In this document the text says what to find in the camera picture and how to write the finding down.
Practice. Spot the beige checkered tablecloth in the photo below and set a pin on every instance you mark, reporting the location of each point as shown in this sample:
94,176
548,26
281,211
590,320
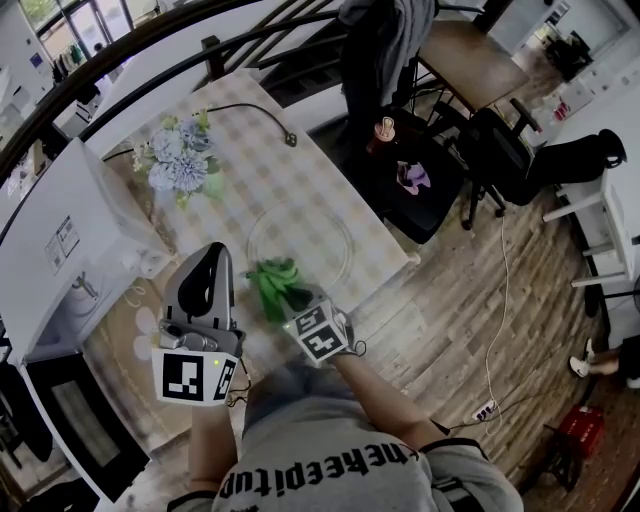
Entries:
280,170

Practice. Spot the person's left forearm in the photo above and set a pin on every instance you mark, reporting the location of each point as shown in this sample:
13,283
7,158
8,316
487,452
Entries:
212,445

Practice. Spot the purple pink crumpled item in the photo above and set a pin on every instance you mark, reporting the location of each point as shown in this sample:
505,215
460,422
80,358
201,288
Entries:
414,176

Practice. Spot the white desk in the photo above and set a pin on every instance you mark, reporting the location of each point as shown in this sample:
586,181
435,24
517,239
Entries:
610,210

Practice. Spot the person's right forearm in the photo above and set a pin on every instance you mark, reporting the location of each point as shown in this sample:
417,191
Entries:
385,405

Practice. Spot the black stair railing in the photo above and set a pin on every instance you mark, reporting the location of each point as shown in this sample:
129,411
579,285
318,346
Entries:
100,55

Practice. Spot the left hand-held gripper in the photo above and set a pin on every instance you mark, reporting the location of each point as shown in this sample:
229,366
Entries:
200,320

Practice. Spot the red plastic stool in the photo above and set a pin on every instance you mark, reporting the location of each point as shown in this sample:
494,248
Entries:
582,430

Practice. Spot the black bag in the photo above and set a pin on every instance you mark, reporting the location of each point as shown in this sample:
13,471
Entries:
565,165

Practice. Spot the pale blue flower bouquet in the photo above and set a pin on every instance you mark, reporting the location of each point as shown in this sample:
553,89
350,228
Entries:
177,160

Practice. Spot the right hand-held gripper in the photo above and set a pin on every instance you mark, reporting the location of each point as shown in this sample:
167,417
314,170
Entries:
320,335

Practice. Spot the white microwave oven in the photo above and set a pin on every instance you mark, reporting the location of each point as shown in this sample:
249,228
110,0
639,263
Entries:
75,260

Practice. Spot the brown wooden table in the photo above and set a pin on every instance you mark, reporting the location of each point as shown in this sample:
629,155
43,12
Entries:
470,60

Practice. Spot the green cloth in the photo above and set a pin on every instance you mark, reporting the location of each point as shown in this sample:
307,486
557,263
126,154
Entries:
272,290

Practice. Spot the grey hanging jacket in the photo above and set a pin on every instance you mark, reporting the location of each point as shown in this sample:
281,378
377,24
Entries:
400,40

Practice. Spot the glass microwave turntable plate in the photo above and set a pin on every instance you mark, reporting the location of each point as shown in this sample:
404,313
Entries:
305,225

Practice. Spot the black office chair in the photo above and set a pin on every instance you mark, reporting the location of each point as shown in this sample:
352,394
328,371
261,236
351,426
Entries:
495,145
420,210

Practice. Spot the person's grey printed shirt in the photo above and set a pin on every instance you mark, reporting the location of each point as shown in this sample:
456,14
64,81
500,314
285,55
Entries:
325,450

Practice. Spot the white power strip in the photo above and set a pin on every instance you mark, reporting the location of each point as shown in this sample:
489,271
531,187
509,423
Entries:
486,410

